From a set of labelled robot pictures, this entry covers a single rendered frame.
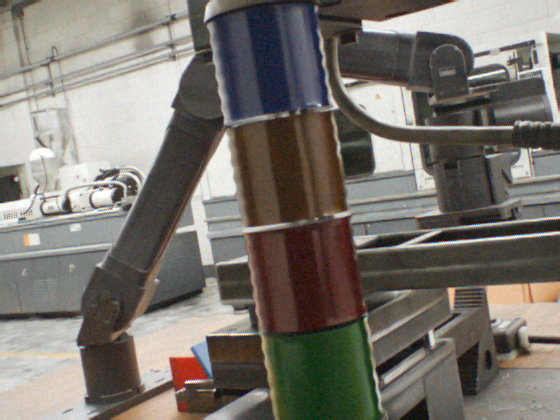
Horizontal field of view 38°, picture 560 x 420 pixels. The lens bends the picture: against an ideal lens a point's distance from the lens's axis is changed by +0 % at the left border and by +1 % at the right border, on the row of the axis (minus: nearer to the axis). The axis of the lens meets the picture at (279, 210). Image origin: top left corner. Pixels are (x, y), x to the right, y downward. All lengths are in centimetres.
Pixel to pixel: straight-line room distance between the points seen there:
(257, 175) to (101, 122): 1022
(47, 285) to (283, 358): 816
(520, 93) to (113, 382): 54
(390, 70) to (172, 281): 700
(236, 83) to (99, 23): 1017
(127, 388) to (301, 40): 72
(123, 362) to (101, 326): 5
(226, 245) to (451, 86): 577
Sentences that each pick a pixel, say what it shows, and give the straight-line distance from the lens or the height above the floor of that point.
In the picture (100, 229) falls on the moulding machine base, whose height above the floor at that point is 84.
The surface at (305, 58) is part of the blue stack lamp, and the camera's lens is 26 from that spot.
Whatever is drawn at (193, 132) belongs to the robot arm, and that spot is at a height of 119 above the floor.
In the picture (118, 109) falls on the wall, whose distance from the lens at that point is 1022.
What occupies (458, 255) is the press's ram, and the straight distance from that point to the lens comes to 48.
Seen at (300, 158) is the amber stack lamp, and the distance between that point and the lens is 26.
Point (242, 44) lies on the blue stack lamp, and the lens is 26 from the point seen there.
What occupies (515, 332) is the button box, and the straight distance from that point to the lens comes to 90.
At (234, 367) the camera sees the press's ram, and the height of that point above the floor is 101.
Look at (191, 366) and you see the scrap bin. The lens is 86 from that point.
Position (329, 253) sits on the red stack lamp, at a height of 111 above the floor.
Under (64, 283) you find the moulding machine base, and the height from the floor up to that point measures 36.
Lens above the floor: 114
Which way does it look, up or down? 3 degrees down
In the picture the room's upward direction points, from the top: 10 degrees counter-clockwise
